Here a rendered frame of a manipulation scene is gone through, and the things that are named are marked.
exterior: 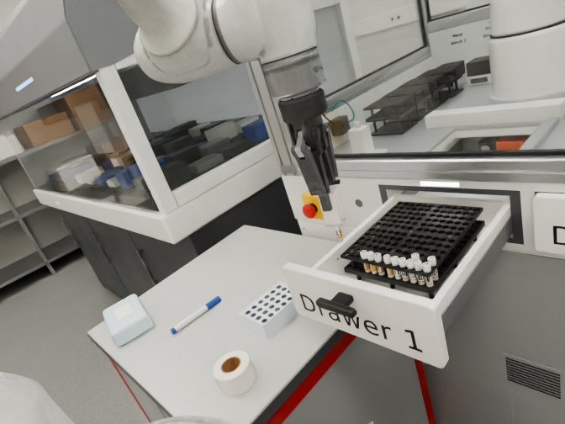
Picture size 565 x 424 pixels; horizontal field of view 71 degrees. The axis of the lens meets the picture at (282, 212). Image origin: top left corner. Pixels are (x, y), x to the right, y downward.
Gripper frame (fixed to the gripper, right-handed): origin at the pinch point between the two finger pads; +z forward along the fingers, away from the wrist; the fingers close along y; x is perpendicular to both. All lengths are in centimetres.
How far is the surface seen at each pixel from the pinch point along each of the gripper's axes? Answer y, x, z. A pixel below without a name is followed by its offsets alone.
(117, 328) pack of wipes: -14, 55, 20
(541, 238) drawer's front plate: 11.3, -32.1, 15.6
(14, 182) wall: 151, 382, 17
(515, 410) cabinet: 16, -25, 67
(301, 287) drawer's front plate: -9.0, 5.7, 11.1
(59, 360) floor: 31, 212, 100
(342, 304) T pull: -15.2, -4.3, 9.3
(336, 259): 1.8, 2.8, 12.6
